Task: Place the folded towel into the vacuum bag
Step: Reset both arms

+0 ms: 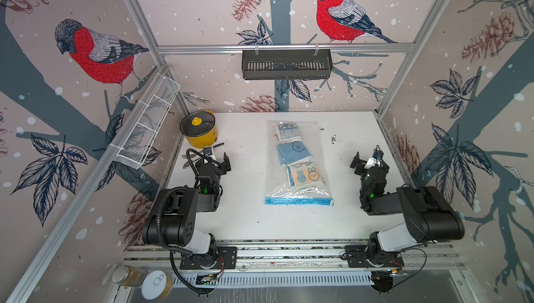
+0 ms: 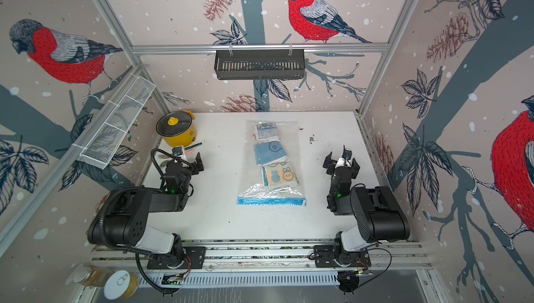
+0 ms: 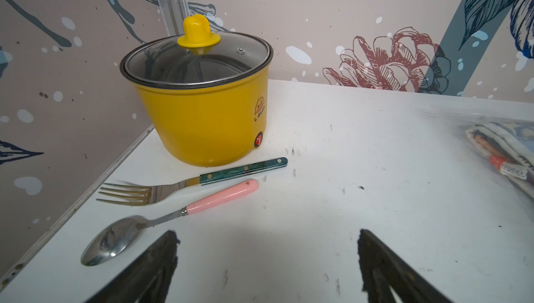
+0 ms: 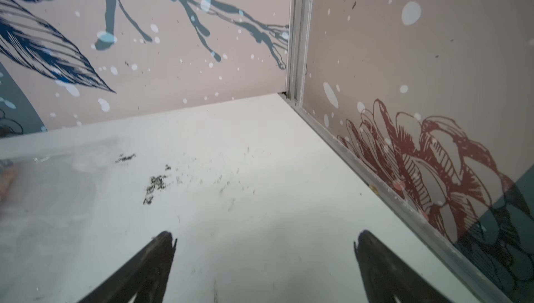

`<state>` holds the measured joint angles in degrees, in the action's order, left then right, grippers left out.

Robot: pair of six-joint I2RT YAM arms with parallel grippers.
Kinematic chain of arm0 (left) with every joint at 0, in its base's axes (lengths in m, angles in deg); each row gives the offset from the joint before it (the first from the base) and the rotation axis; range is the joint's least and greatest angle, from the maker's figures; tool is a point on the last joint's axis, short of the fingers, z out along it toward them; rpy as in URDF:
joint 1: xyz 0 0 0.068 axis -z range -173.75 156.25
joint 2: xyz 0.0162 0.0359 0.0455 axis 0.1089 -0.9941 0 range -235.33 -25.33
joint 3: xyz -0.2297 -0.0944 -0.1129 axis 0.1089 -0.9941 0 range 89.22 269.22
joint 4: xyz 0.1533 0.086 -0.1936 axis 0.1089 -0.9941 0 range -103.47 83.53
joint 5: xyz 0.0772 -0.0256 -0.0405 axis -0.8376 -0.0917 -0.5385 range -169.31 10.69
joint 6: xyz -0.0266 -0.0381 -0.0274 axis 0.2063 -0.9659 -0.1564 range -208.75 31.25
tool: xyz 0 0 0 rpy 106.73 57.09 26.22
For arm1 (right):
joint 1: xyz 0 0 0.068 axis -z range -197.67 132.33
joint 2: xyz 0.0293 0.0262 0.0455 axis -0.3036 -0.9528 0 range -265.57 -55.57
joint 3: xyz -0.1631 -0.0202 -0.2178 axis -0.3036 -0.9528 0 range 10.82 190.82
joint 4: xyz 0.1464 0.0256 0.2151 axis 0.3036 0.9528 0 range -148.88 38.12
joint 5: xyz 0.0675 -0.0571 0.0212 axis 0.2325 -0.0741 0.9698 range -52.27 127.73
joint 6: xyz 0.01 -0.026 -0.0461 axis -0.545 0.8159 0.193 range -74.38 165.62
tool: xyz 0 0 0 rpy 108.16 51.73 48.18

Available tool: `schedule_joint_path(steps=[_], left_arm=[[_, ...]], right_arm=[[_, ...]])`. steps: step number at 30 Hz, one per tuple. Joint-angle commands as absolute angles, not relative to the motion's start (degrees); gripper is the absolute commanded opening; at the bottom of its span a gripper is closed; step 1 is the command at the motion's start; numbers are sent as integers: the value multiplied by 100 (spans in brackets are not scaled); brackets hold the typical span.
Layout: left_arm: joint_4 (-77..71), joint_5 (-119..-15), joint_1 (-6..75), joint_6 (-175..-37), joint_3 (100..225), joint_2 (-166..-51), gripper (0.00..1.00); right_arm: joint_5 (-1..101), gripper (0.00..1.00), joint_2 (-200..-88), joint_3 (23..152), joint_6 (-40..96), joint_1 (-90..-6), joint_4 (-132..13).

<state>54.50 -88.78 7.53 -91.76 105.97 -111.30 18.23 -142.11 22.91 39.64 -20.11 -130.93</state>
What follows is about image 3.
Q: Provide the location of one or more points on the green handled fork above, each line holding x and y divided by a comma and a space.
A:
128, 195

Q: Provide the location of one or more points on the pink handled spoon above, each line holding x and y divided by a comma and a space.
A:
116, 237

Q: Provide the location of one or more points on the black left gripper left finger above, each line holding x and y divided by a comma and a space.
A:
148, 278

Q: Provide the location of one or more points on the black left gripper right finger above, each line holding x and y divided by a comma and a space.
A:
385, 274

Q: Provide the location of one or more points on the yellow electric pot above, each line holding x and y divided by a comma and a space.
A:
212, 126

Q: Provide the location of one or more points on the glass lid yellow knob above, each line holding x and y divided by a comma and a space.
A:
164, 64

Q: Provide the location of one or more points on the clear vacuum bag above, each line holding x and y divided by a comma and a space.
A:
458, 120

